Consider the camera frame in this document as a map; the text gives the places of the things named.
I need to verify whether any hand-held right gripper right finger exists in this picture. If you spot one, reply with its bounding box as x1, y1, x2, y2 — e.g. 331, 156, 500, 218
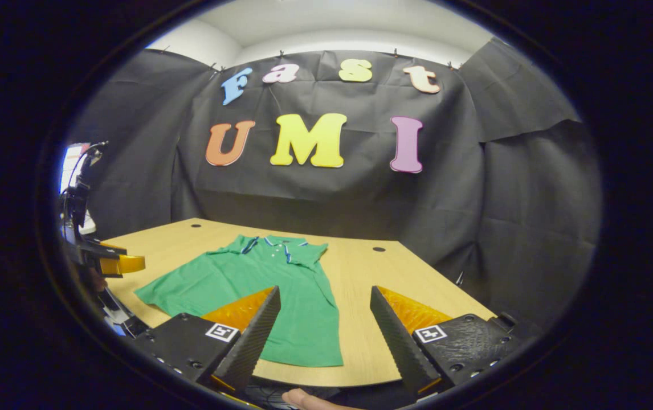
369, 286, 518, 399

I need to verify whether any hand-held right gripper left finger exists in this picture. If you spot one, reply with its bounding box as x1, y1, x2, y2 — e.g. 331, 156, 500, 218
133, 286, 281, 396

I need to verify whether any green T-shirt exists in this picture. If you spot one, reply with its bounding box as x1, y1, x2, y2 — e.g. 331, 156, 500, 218
134, 233, 344, 368

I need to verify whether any black backdrop cloth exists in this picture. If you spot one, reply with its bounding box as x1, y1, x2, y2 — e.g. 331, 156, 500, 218
67, 37, 603, 325

